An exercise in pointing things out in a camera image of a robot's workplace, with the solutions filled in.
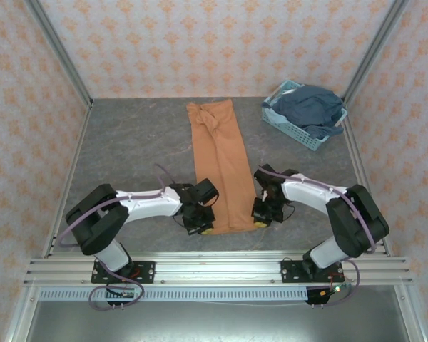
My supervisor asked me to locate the grey slotted cable duct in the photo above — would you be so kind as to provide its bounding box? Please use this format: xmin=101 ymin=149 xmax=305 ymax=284
xmin=38 ymin=287 xmax=310 ymax=301

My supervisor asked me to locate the light blue perforated plastic basket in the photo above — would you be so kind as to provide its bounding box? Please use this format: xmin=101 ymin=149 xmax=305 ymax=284
xmin=262 ymin=80 xmax=348 ymax=152

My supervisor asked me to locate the pale blue t-shirt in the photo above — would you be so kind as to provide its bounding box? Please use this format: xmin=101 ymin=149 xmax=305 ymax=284
xmin=265 ymin=103 xmax=288 ymax=126

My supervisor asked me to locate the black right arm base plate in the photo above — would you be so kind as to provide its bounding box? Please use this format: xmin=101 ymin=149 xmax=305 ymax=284
xmin=280 ymin=259 xmax=345 ymax=284

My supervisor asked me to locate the aluminium frame post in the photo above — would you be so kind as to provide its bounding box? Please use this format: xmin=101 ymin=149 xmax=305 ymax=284
xmin=340 ymin=0 xmax=409 ymax=104
xmin=24 ymin=0 xmax=93 ymax=104

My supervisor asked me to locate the aluminium table side rail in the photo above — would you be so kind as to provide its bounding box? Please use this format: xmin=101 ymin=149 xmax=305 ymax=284
xmin=340 ymin=101 xmax=393 ymax=258
xmin=42 ymin=101 xmax=93 ymax=258

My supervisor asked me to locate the orange printed t-shirt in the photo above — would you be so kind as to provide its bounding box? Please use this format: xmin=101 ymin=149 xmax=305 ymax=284
xmin=185 ymin=98 xmax=260 ymax=236

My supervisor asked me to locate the aluminium lower frame bar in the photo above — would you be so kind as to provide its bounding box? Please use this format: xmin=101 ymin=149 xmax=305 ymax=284
xmin=5 ymin=284 xmax=40 ymax=342
xmin=394 ymin=284 xmax=427 ymax=342

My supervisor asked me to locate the dark blue t-shirt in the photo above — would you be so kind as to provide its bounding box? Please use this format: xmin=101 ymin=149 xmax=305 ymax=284
xmin=270 ymin=84 xmax=345 ymax=142

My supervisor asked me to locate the grey metal panel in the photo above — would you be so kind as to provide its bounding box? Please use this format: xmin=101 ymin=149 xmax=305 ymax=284
xmin=21 ymin=299 xmax=411 ymax=342

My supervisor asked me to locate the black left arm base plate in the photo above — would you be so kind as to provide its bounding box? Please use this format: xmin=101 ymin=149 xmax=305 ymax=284
xmin=91 ymin=261 xmax=156 ymax=285

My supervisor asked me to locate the aluminium mounting beam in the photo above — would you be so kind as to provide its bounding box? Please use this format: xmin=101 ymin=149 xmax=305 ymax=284
xmin=24 ymin=251 xmax=413 ymax=286

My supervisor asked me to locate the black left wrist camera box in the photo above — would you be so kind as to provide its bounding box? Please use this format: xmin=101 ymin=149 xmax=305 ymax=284
xmin=182 ymin=213 xmax=198 ymax=233

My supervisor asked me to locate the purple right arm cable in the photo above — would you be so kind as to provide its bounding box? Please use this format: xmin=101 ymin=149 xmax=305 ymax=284
xmin=257 ymin=166 xmax=378 ymax=307

